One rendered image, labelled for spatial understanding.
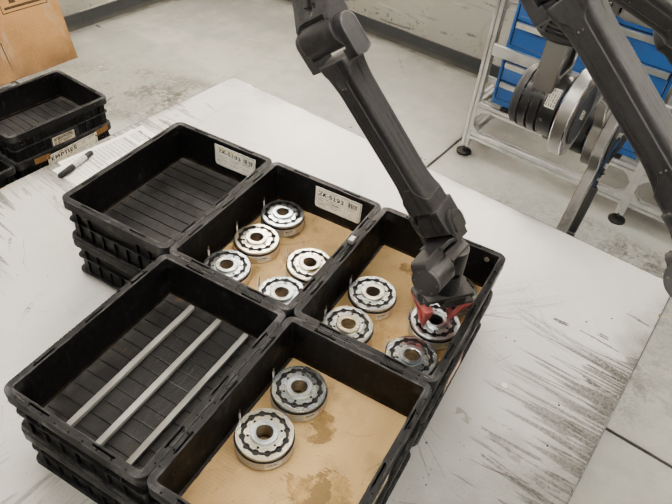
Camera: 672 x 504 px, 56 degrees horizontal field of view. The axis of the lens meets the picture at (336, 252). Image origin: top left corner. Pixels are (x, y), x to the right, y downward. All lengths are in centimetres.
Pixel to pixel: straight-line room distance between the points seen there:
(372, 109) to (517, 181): 233
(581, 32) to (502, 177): 247
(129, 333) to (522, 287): 96
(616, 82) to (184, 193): 108
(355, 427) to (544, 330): 62
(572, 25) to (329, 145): 127
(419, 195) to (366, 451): 46
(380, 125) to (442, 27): 327
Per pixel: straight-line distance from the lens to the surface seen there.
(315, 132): 213
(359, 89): 105
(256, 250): 143
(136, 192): 166
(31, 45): 409
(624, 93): 90
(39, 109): 274
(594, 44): 90
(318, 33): 104
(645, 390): 261
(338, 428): 118
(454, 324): 134
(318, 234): 152
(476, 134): 337
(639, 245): 322
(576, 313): 170
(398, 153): 109
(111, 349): 131
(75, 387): 127
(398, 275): 145
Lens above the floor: 183
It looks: 43 degrees down
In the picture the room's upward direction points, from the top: 6 degrees clockwise
